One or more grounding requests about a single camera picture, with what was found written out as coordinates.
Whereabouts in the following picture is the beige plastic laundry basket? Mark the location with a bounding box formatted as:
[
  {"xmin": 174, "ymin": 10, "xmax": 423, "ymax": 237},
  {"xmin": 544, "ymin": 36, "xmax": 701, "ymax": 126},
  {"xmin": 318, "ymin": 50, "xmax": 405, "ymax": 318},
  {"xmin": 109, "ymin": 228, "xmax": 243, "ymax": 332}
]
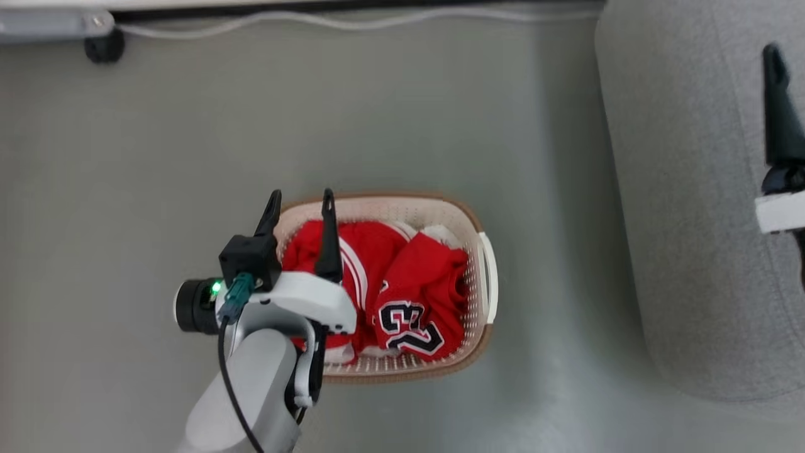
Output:
[{"xmin": 272, "ymin": 192, "xmax": 499, "ymax": 385}]

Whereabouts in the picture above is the black baseboard strip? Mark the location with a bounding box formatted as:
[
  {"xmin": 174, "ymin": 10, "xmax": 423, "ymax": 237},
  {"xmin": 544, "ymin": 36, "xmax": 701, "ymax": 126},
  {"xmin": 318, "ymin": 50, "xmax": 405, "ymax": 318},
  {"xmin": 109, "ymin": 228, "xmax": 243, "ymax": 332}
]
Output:
[{"xmin": 110, "ymin": 0, "xmax": 604, "ymax": 21}]

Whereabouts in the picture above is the white floor cable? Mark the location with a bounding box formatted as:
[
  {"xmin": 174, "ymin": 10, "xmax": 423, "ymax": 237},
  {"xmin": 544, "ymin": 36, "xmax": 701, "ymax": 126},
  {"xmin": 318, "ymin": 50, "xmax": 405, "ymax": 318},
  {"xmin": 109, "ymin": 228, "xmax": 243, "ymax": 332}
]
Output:
[{"xmin": 116, "ymin": 5, "xmax": 604, "ymax": 41}]

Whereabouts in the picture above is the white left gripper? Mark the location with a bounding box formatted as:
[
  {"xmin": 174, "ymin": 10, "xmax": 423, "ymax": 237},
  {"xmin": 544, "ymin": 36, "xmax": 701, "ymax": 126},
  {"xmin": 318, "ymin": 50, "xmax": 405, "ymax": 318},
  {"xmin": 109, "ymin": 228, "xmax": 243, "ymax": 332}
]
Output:
[{"xmin": 174, "ymin": 187, "xmax": 358, "ymax": 336}]

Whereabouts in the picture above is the black caster wheel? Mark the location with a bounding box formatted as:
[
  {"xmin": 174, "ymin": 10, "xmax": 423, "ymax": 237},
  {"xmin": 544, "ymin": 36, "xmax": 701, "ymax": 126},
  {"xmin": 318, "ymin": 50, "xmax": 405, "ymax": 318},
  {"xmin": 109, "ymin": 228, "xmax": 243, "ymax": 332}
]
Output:
[{"xmin": 84, "ymin": 28, "xmax": 126, "ymax": 65}]

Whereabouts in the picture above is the black cable with green plug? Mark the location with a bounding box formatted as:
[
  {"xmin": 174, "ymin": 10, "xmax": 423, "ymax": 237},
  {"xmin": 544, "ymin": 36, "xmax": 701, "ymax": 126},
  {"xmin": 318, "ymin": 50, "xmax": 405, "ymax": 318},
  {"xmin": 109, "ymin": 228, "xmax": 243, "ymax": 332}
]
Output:
[{"xmin": 216, "ymin": 272, "xmax": 266, "ymax": 453}]

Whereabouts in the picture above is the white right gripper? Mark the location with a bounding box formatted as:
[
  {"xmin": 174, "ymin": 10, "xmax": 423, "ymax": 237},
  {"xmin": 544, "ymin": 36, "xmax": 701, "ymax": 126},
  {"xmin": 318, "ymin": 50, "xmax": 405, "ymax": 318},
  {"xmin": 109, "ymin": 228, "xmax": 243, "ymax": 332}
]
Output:
[{"xmin": 754, "ymin": 43, "xmax": 805, "ymax": 235}]

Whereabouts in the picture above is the red basketball jersey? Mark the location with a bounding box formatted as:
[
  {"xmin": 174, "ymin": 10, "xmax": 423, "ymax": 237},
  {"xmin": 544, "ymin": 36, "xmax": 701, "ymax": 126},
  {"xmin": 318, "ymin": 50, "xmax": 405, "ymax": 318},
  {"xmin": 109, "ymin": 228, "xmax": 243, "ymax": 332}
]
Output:
[{"xmin": 281, "ymin": 219, "xmax": 471, "ymax": 366}]

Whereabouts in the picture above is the grey furniture base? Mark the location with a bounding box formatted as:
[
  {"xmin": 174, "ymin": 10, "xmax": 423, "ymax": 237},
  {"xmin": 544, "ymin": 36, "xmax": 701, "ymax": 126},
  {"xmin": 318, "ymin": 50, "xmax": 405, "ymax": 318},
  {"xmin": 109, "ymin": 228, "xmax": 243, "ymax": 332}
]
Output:
[{"xmin": 0, "ymin": 6, "xmax": 116, "ymax": 44}]

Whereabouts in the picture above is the grey fabric seat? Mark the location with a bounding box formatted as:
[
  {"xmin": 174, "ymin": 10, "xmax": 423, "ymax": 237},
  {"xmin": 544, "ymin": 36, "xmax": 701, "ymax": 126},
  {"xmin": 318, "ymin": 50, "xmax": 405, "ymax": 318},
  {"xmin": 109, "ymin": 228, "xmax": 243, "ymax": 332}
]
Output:
[{"xmin": 594, "ymin": 0, "xmax": 805, "ymax": 403}]

